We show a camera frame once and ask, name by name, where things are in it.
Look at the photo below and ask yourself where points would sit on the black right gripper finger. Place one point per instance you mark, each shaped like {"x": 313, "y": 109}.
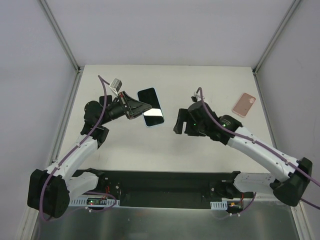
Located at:
{"x": 192, "y": 130}
{"x": 182, "y": 117}

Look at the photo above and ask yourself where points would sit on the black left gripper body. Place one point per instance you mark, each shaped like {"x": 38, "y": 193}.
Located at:
{"x": 127, "y": 106}

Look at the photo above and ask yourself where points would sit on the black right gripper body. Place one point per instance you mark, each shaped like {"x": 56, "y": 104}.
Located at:
{"x": 186, "y": 122}

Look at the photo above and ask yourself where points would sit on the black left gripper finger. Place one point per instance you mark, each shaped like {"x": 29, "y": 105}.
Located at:
{"x": 131, "y": 104}
{"x": 133, "y": 114}

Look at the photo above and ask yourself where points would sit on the light blue phone case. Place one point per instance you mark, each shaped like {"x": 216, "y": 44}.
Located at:
{"x": 153, "y": 117}

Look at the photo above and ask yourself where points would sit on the pink phone case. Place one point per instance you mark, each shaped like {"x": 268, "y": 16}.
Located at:
{"x": 243, "y": 105}

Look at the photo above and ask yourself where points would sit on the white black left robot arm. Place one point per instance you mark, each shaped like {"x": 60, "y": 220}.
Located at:
{"x": 68, "y": 165}

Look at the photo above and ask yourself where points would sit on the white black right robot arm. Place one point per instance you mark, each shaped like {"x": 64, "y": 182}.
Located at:
{"x": 287, "y": 177}

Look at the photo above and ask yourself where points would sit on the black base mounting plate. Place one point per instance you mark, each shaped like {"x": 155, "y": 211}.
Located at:
{"x": 173, "y": 190}

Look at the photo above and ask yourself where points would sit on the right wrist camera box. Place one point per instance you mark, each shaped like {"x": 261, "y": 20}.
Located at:
{"x": 197, "y": 96}

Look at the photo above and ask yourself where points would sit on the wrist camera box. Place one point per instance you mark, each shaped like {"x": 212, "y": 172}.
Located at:
{"x": 115, "y": 86}
{"x": 197, "y": 96}

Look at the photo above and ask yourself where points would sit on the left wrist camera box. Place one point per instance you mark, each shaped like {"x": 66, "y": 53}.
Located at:
{"x": 115, "y": 86}

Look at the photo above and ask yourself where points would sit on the right aluminium corner post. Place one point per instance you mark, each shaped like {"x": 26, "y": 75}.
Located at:
{"x": 277, "y": 34}

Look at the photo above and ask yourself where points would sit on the aluminium corner post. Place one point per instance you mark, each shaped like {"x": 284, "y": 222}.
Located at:
{"x": 59, "y": 34}
{"x": 277, "y": 34}

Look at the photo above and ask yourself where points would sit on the right white cable duct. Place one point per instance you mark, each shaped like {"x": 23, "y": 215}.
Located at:
{"x": 219, "y": 205}

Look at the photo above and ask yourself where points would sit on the white cable duct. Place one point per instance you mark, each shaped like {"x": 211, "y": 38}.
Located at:
{"x": 219, "y": 205}
{"x": 93, "y": 202}

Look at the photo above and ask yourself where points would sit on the left white cable duct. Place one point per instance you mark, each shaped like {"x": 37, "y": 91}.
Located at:
{"x": 93, "y": 202}

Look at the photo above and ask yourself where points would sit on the left aluminium corner post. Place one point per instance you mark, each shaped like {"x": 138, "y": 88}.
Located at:
{"x": 59, "y": 34}

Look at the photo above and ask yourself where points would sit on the aluminium front frame rail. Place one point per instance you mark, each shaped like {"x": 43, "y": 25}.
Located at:
{"x": 53, "y": 191}

